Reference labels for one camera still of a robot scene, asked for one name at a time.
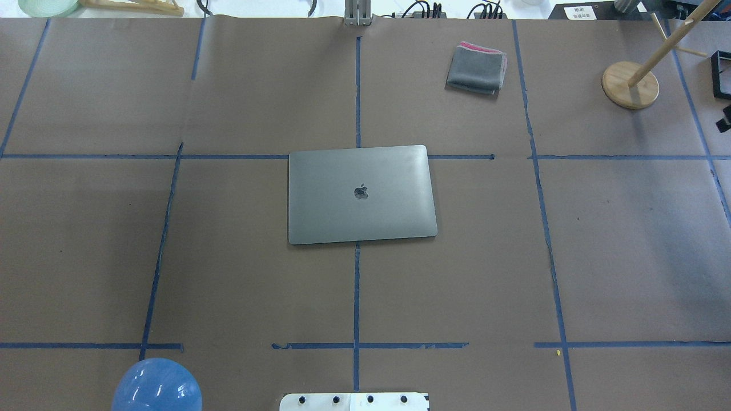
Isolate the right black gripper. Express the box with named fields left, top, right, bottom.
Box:
left=716, top=105, right=731, bottom=133

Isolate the grey laptop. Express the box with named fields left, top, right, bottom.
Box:
left=287, top=145, right=438, bottom=245

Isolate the black framed glass rack tray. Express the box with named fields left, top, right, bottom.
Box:
left=710, top=50, right=730, bottom=100

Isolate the wooden mug tree stand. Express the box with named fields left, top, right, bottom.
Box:
left=601, top=1, right=721, bottom=110

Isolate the grey folded cloth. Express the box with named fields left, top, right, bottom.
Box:
left=446, top=41, right=508, bottom=95

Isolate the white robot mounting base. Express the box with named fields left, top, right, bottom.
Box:
left=279, top=392, right=431, bottom=410

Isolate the wooden dish rack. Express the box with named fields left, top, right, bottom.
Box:
left=78, top=1, right=184, bottom=17

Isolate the blue desk lamp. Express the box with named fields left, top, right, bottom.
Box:
left=111, top=357, right=203, bottom=410

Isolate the pale green plate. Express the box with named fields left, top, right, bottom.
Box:
left=17, top=0, right=80, bottom=18

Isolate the aluminium frame post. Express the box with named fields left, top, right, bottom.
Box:
left=344, top=0, right=373, bottom=26

